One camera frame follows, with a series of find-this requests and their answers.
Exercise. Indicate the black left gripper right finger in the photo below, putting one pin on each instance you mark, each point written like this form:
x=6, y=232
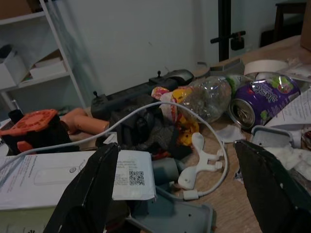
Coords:
x=267, y=189

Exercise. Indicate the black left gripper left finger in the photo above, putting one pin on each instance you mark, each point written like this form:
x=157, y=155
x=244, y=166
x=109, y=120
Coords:
x=85, y=191

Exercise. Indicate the crumpled white tissue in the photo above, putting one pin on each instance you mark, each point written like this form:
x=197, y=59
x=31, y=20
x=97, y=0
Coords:
x=291, y=157

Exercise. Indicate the white product box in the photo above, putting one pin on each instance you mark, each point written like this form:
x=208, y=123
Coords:
x=36, y=177

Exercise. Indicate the grey plastic case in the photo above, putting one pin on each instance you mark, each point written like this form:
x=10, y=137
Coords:
x=272, y=138

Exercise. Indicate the orange and black device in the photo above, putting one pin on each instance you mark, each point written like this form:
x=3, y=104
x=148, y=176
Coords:
x=31, y=128

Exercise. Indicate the grey cylindrical plastic part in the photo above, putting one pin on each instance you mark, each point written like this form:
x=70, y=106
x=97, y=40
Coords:
x=165, y=171

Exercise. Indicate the white printed paper sheet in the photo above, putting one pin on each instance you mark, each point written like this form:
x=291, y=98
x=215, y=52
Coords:
x=295, y=109

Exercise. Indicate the purple grape soda can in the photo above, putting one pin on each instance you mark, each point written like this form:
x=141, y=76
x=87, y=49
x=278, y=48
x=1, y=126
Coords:
x=267, y=100

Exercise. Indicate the black grey fabric pouch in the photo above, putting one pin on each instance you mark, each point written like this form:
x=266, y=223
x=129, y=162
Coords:
x=143, y=123

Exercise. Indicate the grey plastic tray lid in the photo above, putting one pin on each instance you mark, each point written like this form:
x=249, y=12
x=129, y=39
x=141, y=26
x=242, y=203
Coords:
x=175, y=213

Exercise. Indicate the dark grey remote controller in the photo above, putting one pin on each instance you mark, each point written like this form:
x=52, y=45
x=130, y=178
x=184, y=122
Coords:
x=131, y=94

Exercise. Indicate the clear crushed plastic bottle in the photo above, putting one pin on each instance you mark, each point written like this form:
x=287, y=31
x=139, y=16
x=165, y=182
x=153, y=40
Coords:
x=206, y=99

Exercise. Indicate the yellow red snack wrapper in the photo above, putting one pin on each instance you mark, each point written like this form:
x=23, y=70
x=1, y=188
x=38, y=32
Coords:
x=177, y=106

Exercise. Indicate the white masking tape roll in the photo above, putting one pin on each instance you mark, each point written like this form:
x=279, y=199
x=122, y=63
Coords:
x=264, y=65

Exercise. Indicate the grey computer mouse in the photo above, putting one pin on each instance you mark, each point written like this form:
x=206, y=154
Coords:
x=181, y=75

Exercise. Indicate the white shelving unit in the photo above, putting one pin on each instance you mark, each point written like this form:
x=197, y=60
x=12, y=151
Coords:
x=31, y=53

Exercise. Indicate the black metal stand pole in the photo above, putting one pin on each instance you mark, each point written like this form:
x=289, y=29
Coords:
x=223, y=29

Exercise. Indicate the dark wooden chair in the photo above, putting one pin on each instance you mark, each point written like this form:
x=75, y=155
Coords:
x=289, y=19

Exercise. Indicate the white plastic bracket part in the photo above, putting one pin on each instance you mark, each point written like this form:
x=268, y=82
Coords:
x=201, y=165

